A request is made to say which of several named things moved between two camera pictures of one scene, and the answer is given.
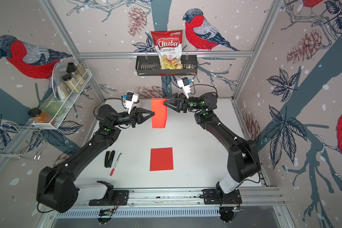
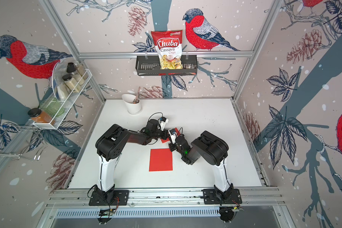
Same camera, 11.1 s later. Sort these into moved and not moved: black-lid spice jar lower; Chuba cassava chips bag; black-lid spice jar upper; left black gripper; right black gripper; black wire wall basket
Moved: left black gripper; right black gripper
Not moved: black-lid spice jar upper; black wire wall basket; black-lid spice jar lower; Chuba cassava chips bag
